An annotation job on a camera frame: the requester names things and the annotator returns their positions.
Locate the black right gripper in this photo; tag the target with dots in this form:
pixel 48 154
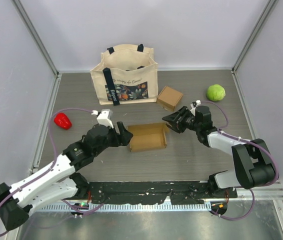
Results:
pixel 174 123

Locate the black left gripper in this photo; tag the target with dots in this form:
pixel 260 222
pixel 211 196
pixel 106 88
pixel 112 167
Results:
pixel 125 136

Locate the spare brown cardboard box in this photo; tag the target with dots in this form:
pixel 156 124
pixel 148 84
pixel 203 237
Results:
pixel 148 137

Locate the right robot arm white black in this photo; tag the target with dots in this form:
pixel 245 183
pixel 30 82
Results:
pixel 253 164

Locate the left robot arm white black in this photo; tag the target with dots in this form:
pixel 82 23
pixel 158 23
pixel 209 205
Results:
pixel 59 179

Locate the green cabbage ball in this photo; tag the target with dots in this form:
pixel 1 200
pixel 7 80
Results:
pixel 215 93

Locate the beige canvas tote bag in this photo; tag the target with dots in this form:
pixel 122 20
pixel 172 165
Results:
pixel 126 74

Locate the red bell pepper toy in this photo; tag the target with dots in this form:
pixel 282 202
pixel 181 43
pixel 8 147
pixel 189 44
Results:
pixel 62 121

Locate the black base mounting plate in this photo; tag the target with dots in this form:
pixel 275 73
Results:
pixel 154 192

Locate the slotted cable duct strip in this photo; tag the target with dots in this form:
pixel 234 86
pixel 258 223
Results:
pixel 113 208

